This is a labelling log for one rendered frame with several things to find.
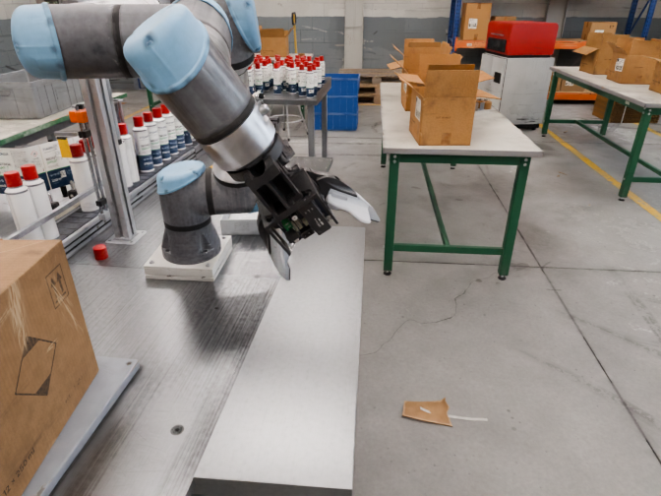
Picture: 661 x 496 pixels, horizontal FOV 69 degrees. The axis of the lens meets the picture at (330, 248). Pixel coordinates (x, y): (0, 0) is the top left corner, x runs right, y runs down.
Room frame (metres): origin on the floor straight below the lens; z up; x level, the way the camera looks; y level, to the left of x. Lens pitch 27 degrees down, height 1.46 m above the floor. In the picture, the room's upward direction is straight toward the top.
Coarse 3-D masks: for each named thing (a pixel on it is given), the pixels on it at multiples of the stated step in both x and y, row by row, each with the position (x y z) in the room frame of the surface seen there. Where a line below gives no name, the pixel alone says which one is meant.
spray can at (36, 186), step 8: (24, 168) 1.15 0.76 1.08; (32, 168) 1.16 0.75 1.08; (24, 176) 1.15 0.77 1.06; (32, 176) 1.16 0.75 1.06; (24, 184) 1.15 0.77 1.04; (32, 184) 1.15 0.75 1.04; (40, 184) 1.16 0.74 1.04; (32, 192) 1.14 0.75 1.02; (40, 192) 1.15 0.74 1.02; (32, 200) 1.14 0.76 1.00; (40, 200) 1.15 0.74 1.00; (48, 200) 1.17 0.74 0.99; (40, 208) 1.15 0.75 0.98; (48, 208) 1.16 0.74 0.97; (40, 216) 1.14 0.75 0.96; (48, 224) 1.15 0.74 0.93; (56, 224) 1.18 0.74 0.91; (48, 232) 1.15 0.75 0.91; (56, 232) 1.17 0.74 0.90
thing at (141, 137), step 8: (136, 120) 1.72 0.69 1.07; (136, 128) 1.72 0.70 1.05; (144, 128) 1.73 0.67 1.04; (136, 136) 1.71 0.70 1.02; (144, 136) 1.72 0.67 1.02; (136, 144) 1.72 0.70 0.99; (144, 144) 1.72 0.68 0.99; (144, 152) 1.71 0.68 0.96; (144, 160) 1.71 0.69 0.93; (144, 168) 1.71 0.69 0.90; (152, 168) 1.73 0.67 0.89
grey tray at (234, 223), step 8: (224, 216) 1.35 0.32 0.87; (232, 216) 1.42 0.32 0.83; (240, 216) 1.42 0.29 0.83; (248, 216) 1.42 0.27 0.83; (256, 216) 1.42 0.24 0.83; (224, 224) 1.29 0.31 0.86; (232, 224) 1.29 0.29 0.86; (240, 224) 1.29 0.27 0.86; (248, 224) 1.29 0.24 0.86; (256, 224) 1.30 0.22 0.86; (224, 232) 1.29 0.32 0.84; (232, 232) 1.29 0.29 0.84; (240, 232) 1.29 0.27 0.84; (248, 232) 1.29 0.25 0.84; (256, 232) 1.29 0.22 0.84
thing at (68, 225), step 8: (184, 152) 2.00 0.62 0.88; (168, 160) 1.87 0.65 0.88; (160, 168) 1.77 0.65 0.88; (144, 176) 1.68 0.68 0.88; (136, 184) 1.59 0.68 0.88; (80, 208) 1.38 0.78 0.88; (72, 216) 1.32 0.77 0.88; (80, 216) 1.32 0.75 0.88; (88, 216) 1.32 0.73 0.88; (96, 216) 1.33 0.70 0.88; (64, 224) 1.26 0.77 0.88; (72, 224) 1.26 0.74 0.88; (80, 224) 1.26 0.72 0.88; (64, 232) 1.20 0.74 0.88; (72, 232) 1.20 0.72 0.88
